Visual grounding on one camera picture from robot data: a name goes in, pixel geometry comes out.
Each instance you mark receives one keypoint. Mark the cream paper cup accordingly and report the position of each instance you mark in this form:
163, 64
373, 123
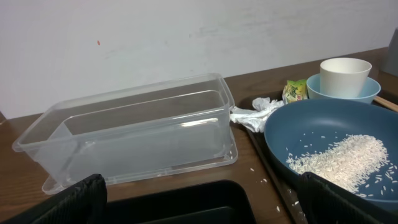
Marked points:
343, 77

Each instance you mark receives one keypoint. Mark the white tissue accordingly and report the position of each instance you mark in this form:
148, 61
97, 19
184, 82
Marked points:
255, 119

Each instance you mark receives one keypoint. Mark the clear plastic bin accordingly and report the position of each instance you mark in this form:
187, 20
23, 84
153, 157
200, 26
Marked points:
138, 133

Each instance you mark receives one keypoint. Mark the wooden chopstick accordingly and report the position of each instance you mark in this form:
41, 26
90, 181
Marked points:
386, 103

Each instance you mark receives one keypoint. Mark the pile of white rice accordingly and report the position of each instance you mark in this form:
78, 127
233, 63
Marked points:
359, 164

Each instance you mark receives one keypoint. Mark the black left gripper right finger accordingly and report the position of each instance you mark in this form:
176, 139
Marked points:
325, 202

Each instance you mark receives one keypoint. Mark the light blue small bowl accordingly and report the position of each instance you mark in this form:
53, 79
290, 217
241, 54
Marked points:
368, 93

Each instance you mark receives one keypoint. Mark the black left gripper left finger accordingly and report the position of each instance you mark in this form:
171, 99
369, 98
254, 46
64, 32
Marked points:
84, 202

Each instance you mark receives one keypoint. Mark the dark blue plate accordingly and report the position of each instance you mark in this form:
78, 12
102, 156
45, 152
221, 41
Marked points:
310, 126

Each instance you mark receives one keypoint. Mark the yellow green snack wrapper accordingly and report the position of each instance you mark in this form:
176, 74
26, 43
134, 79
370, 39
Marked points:
295, 91

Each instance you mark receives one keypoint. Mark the black plastic tray bin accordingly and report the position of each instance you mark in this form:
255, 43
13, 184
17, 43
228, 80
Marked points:
222, 201

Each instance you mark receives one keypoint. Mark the brown serving tray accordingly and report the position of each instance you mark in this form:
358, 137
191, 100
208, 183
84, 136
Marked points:
284, 190

